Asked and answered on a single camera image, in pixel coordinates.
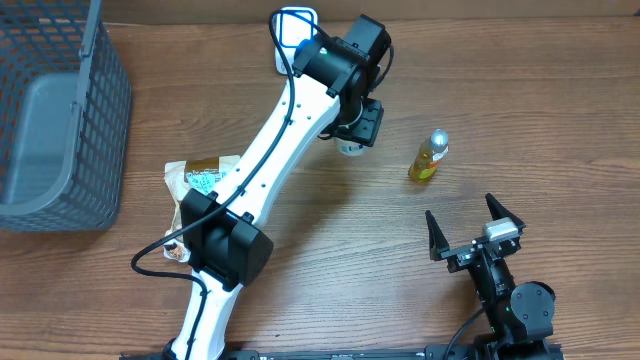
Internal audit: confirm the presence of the white barcode scanner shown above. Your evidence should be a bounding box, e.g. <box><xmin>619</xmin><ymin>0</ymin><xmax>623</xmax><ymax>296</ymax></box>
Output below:
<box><xmin>273</xmin><ymin>6</ymin><xmax>318</xmax><ymax>65</ymax></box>

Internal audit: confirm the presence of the dark grey mesh basket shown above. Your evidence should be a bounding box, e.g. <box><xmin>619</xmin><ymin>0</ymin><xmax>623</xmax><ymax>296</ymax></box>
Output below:
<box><xmin>1</xmin><ymin>0</ymin><xmax>133</xmax><ymax>232</ymax></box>

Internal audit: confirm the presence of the yellow liquid bottle silver cap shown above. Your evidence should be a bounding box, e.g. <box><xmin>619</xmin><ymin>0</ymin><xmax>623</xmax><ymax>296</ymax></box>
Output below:
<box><xmin>408</xmin><ymin>129</ymin><xmax>449</xmax><ymax>183</ymax></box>

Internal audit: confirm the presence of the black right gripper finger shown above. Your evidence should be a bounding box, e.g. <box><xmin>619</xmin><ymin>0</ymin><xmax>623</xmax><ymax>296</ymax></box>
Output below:
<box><xmin>485</xmin><ymin>193</ymin><xmax>525</xmax><ymax>231</ymax></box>
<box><xmin>425</xmin><ymin>210</ymin><xmax>450</xmax><ymax>261</ymax></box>

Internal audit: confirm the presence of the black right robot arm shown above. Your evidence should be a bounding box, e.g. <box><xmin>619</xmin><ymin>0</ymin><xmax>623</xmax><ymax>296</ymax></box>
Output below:
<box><xmin>425</xmin><ymin>193</ymin><xmax>564</xmax><ymax>360</ymax></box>

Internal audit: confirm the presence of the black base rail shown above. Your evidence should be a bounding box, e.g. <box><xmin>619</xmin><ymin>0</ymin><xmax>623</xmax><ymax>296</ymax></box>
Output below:
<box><xmin>119</xmin><ymin>341</ymin><xmax>565</xmax><ymax>360</ymax></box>

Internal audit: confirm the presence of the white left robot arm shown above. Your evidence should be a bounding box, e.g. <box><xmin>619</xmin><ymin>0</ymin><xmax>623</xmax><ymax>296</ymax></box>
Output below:
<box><xmin>163</xmin><ymin>33</ymin><xmax>393</xmax><ymax>359</ymax></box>

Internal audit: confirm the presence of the green lid white jar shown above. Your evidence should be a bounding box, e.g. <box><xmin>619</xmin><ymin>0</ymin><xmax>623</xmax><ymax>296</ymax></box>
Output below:
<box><xmin>335</xmin><ymin>138</ymin><xmax>367</xmax><ymax>157</ymax></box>

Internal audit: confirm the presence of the brown teal snack bag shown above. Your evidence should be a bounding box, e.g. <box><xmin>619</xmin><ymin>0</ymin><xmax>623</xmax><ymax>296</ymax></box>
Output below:
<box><xmin>164</xmin><ymin>155</ymin><xmax>240</xmax><ymax>236</ymax></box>

